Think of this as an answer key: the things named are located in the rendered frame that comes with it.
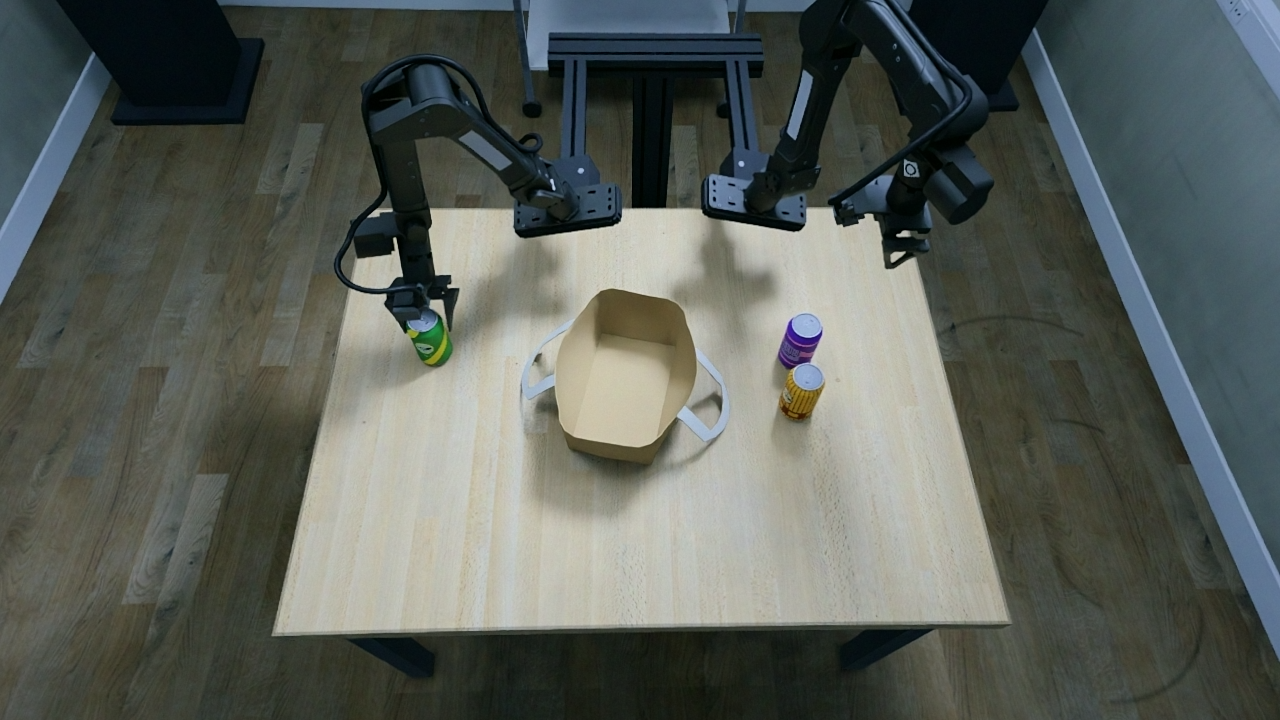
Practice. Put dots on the tan bag floor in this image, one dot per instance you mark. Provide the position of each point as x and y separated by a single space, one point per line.
625 392

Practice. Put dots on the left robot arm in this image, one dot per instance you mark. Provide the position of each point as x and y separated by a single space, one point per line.
958 186

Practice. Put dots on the purple drink can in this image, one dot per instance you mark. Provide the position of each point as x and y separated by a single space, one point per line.
800 340

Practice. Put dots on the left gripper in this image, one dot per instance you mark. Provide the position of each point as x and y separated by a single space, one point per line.
898 208

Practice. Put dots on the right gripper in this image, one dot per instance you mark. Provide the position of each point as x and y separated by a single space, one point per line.
423 272

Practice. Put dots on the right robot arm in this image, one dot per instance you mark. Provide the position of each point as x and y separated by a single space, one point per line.
430 111

